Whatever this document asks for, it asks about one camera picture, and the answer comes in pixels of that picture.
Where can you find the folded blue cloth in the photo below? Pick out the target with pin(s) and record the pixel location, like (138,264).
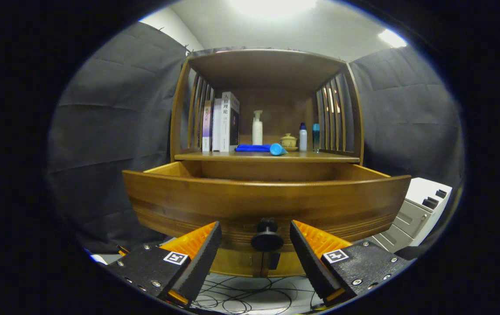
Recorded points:
(252,148)

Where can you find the white book with portrait cover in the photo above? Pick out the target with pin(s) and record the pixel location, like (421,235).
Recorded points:
(229,122)

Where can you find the wooden countertop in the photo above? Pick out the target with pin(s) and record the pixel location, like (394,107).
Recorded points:
(311,156)

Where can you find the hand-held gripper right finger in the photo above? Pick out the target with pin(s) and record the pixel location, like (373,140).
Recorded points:
(309,258)

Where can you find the white and grey filing cabinet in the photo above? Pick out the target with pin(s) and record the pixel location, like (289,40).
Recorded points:
(416,205)

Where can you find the orange and black tool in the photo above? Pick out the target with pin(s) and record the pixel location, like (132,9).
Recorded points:
(121,250)

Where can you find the brown wooden cabinet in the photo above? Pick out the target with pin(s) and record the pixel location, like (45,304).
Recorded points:
(267,70)

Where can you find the yellow lidded teacup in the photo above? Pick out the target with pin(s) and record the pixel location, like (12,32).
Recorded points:
(289,141)

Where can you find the blue and white tube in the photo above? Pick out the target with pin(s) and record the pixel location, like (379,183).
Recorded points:
(277,149)

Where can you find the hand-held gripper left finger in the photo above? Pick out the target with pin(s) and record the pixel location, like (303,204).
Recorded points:
(201,258)

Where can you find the small ceiling lamp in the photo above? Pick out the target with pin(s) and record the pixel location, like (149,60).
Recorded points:
(392,38)

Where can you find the wooden drawer with black knob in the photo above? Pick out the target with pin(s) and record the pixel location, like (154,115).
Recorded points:
(267,197)

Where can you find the teal bottle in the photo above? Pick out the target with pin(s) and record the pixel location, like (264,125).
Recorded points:
(316,139)

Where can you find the purple book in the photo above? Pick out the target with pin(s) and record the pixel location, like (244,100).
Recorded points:
(207,127)

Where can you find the white pump bottle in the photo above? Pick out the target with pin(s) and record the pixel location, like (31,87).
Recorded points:
(257,131)

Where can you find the white bottle with blue cap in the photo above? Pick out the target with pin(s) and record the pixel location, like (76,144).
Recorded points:
(303,140)

